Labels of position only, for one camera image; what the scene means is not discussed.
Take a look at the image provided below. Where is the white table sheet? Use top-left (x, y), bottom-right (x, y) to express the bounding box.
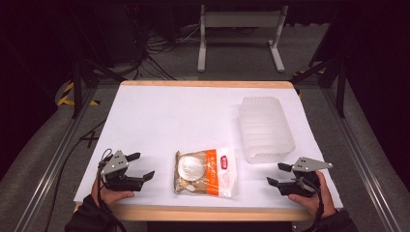
top-left (73, 85), bottom-right (344, 209)

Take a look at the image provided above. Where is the yellow and black floor tape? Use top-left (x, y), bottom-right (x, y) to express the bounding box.
top-left (57, 81), bottom-right (101, 107)

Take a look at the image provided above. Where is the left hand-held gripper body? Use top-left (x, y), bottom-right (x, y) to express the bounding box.
top-left (100, 149), bottom-right (145, 192)

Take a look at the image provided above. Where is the black floor cable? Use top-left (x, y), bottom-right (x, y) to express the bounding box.
top-left (43, 119), bottom-right (107, 232)

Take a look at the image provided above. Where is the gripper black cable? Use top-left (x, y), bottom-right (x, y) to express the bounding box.
top-left (97, 148), bottom-right (129, 232)
top-left (308, 180), bottom-right (325, 232)

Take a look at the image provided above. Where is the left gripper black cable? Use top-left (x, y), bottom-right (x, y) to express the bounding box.
top-left (97, 148), bottom-right (129, 232)

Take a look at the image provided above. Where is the black tape cross mark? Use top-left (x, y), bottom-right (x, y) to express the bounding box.
top-left (79, 130), bottom-right (100, 150)

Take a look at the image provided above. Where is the person's left hand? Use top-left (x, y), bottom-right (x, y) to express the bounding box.
top-left (90, 175), bottom-right (135, 208)

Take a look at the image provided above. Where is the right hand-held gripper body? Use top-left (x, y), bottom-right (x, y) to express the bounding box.
top-left (278, 156), bottom-right (334, 198)

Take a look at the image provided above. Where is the black tripod stand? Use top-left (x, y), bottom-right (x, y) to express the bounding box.
top-left (290, 56), bottom-right (348, 119)
top-left (71, 56), bottom-right (128, 120)

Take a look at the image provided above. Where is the bundle of floor cables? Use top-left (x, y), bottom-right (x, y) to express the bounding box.
top-left (127, 22), bottom-right (202, 81)

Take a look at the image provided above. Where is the orange and white snack packet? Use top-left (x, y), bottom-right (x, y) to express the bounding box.
top-left (173, 147), bottom-right (238, 199)

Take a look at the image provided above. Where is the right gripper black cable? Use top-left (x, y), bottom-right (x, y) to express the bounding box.
top-left (308, 180), bottom-right (325, 232)

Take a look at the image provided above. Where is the person's right hand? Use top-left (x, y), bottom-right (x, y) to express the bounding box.
top-left (287, 170), bottom-right (337, 220)

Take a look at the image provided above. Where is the clear plastic container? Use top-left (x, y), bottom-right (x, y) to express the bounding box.
top-left (238, 95), bottom-right (297, 164)

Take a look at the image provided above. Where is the aluminium floor rail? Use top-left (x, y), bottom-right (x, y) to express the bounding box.
top-left (322, 86), bottom-right (404, 232)
top-left (13, 86), bottom-right (98, 232)

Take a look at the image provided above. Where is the white metal stand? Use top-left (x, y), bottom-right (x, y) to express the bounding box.
top-left (196, 4), bottom-right (289, 73)

